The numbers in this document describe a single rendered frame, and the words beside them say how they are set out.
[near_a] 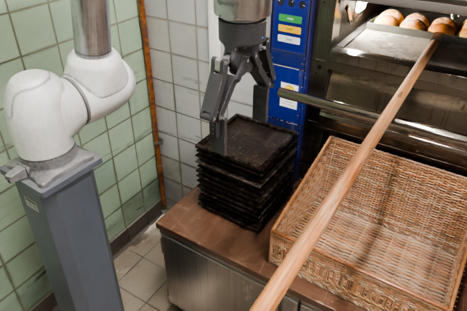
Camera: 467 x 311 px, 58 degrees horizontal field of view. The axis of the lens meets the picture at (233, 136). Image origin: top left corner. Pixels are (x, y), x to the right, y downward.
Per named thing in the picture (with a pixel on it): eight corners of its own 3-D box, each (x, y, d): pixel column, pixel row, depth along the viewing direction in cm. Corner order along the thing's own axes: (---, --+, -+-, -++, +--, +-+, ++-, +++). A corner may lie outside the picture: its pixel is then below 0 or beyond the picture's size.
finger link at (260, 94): (253, 85, 77) (255, 84, 78) (251, 118, 81) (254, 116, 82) (267, 89, 76) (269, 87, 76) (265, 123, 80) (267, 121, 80)
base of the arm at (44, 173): (-9, 173, 117) (-15, 157, 114) (58, 139, 133) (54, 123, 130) (29, 198, 109) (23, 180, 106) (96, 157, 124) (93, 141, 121)
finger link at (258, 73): (232, 53, 69) (236, 46, 69) (254, 85, 79) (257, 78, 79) (252, 58, 67) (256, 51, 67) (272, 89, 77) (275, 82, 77)
